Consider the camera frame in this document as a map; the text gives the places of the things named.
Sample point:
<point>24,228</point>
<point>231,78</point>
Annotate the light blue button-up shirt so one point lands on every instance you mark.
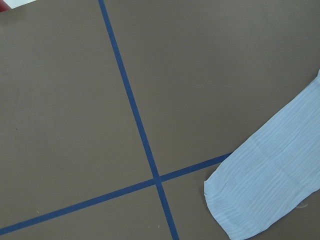
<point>274,170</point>

